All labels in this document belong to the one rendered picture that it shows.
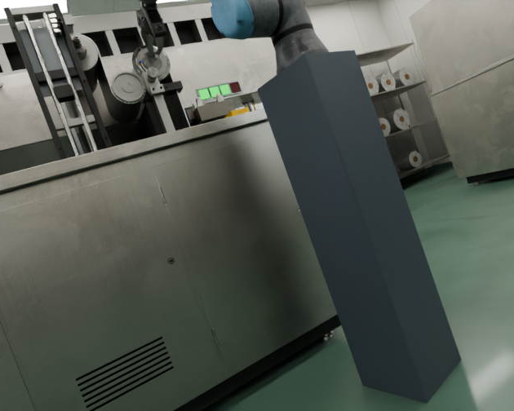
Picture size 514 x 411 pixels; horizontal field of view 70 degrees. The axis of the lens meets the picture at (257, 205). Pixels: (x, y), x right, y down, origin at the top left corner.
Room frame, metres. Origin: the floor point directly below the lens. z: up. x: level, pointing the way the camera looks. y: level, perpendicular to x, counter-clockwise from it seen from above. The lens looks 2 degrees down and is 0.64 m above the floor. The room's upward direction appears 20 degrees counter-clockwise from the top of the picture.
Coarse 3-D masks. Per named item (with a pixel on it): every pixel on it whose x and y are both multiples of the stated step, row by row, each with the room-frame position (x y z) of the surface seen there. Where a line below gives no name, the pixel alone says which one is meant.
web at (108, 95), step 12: (84, 36) 1.40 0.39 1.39; (96, 48) 1.41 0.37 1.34; (132, 72) 1.55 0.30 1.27; (108, 84) 1.43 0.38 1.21; (108, 96) 1.52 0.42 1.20; (72, 108) 1.49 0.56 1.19; (108, 108) 1.61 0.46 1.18; (120, 108) 1.49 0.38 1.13; (132, 108) 1.49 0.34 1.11; (120, 120) 1.62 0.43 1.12; (132, 120) 1.65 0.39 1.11; (84, 132) 1.35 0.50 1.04; (84, 144) 1.55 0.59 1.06
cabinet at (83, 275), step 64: (256, 128) 1.33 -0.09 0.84; (64, 192) 1.05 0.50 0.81; (128, 192) 1.12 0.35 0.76; (192, 192) 1.20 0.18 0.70; (256, 192) 1.29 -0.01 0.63; (0, 256) 0.97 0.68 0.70; (64, 256) 1.03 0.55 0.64; (128, 256) 1.09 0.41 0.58; (192, 256) 1.17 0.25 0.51; (256, 256) 1.25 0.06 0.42; (0, 320) 0.95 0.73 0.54; (64, 320) 1.01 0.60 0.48; (128, 320) 1.07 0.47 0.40; (192, 320) 1.14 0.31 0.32; (256, 320) 1.22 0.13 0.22; (320, 320) 1.32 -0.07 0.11; (0, 384) 0.93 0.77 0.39; (64, 384) 0.98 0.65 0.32; (128, 384) 1.04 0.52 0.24; (192, 384) 1.11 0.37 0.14
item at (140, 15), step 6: (144, 0) 1.30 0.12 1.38; (150, 0) 1.31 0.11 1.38; (156, 0) 1.32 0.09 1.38; (144, 6) 1.34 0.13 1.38; (138, 12) 1.37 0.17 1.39; (138, 18) 1.40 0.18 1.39; (144, 18) 1.34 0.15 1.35; (138, 24) 1.42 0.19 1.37; (144, 24) 1.35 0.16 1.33; (150, 30) 1.38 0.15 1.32
